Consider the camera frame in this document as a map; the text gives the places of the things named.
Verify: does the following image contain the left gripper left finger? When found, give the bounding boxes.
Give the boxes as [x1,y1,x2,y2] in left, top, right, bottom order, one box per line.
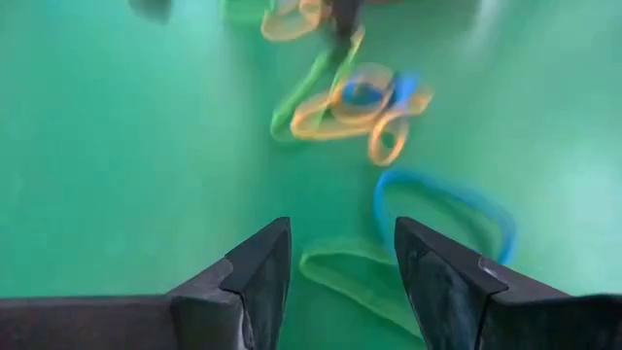
[0,217,293,350]

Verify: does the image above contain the green table mat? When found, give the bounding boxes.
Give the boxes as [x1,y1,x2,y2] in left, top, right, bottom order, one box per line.
[0,0,622,350]

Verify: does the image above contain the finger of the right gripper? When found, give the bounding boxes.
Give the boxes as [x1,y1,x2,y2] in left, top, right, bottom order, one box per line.
[346,0,365,50]
[331,0,349,59]

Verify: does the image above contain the blue rubber band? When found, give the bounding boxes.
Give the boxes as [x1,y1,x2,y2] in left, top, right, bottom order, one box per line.
[341,71,422,109]
[372,168,519,266]

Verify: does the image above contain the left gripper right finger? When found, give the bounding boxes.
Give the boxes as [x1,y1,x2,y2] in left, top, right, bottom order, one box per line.
[394,217,622,350]

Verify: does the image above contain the yellow rubber band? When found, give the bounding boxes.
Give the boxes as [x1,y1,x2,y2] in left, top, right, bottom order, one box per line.
[259,0,332,44]

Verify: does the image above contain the rubber band pile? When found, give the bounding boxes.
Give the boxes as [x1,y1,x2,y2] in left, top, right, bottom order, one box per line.
[290,61,435,143]

